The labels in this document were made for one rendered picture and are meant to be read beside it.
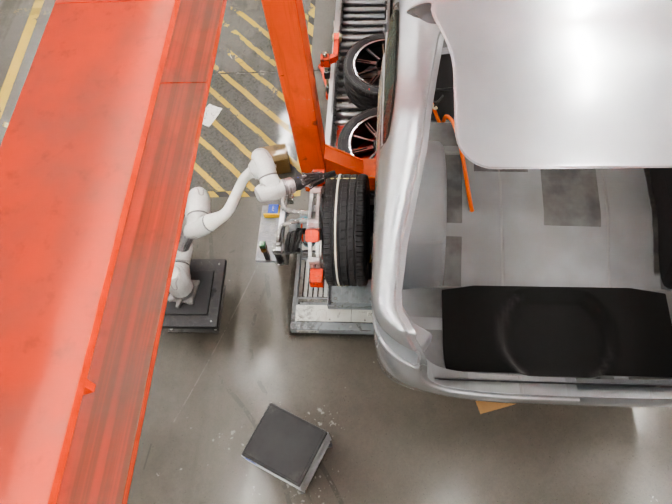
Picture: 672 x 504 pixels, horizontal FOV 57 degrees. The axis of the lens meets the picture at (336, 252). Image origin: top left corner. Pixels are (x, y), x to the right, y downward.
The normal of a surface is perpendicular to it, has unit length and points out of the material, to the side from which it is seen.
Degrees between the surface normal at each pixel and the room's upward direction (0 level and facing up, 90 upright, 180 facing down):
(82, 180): 0
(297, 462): 0
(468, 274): 19
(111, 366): 0
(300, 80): 90
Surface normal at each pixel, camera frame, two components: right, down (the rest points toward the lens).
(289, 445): -0.08, -0.47
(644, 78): -0.12, 0.02
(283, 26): -0.06, 0.89
